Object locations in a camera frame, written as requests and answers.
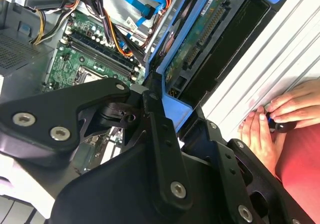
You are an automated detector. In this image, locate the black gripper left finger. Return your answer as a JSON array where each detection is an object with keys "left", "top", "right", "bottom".
[{"left": 0, "top": 72, "right": 194, "bottom": 219}]

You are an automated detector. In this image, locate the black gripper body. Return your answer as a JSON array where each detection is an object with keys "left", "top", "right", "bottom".
[{"left": 48, "top": 138, "right": 239, "bottom": 224}]

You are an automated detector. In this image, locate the person's right hand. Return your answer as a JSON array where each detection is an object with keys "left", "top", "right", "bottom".
[{"left": 266, "top": 78, "right": 320, "bottom": 129}]

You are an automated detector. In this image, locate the round black tool blue ring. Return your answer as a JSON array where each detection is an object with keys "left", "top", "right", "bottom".
[{"left": 265, "top": 111, "right": 298, "bottom": 134}]

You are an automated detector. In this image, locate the person's left hand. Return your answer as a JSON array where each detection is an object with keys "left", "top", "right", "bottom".
[{"left": 238, "top": 105, "right": 288, "bottom": 179}]

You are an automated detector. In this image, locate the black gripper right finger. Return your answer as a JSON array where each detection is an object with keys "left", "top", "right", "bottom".
[{"left": 178, "top": 106, "right": 313, "bottom": 224}]

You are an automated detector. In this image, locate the hard disk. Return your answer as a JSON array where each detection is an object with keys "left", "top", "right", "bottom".
[{"left": 143, "top": 0, "right": 286, "bottom": 135}]

